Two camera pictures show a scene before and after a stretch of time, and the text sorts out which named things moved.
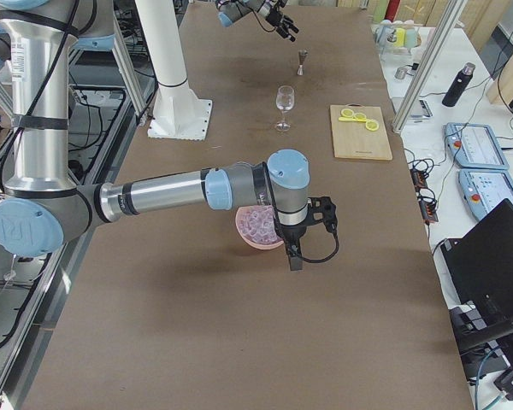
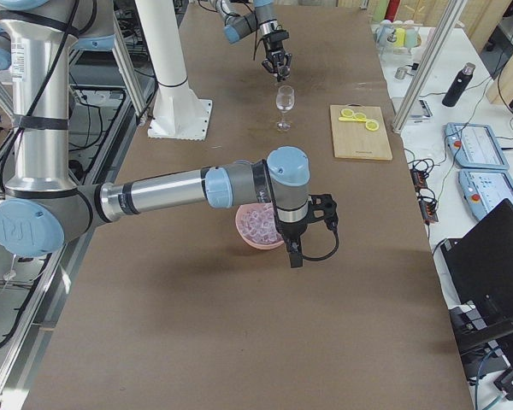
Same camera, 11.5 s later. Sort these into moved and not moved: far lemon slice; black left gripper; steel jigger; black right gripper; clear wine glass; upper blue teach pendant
Moved: black left gripper; steel jigger
Not moved: upper blue teach pendant; clear wine glass; black right gripper; far lemon slice
